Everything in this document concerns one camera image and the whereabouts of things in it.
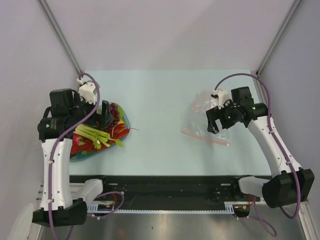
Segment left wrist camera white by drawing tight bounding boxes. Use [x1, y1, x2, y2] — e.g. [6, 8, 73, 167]
[76, 78, 97, 105]

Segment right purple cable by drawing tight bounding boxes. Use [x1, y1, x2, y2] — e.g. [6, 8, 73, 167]
[213, 73, 301, 237]

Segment clear zip top bag pink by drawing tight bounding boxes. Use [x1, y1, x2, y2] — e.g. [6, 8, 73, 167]
[181, 89, 231, 147]

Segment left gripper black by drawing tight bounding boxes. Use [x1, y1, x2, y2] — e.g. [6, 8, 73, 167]
[69, 93, 113, 128]

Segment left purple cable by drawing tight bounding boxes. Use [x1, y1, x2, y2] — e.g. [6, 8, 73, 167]
[48, 72, 101, 238]

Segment red plastic lobster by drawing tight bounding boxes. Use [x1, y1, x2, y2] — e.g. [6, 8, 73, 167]
[70, 125, 136, 160]

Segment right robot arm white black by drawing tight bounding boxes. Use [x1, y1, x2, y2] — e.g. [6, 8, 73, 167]
[205, 87, 315, 208]

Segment aluminium frame post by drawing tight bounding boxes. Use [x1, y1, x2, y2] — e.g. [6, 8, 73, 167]
[37, 0, 82, 74]
[255, 0, 303, 76]

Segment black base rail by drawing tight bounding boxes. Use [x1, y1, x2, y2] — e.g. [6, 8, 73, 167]
[69, 175, 250, 210]

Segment dark red grape bunch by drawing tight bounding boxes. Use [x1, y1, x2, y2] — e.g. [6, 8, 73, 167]
[104, 103, 120, 131]

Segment purple cable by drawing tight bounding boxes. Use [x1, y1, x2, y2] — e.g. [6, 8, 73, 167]
[213, 73, 301, 237]
[48, 72, 101, 238]

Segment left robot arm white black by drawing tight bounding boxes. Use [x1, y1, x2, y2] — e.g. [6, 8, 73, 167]
[32, 84, 112, 227]

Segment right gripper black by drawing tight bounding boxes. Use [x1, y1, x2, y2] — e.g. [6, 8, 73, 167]
[206, 99, 240, 134]

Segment green celery stalks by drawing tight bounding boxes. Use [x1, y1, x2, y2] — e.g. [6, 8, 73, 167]
[75, 124, 124, 149]

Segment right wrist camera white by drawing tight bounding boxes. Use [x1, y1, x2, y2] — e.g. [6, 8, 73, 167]
[211, 89, 230, 110]

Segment aluminium frame post right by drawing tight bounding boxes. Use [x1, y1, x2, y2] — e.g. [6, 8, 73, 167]
[255, 0, 303, 76]

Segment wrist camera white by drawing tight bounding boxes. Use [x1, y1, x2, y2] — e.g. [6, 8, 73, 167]
[211, 89, 230, 110]
[76, 78, 97, 105]

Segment white slotted cable duct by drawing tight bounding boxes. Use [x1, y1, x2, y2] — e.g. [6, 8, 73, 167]
[86, 201, 251, 215]

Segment aluminium frame post left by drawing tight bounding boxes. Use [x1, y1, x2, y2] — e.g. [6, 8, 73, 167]
[37, 0, 82, 74]

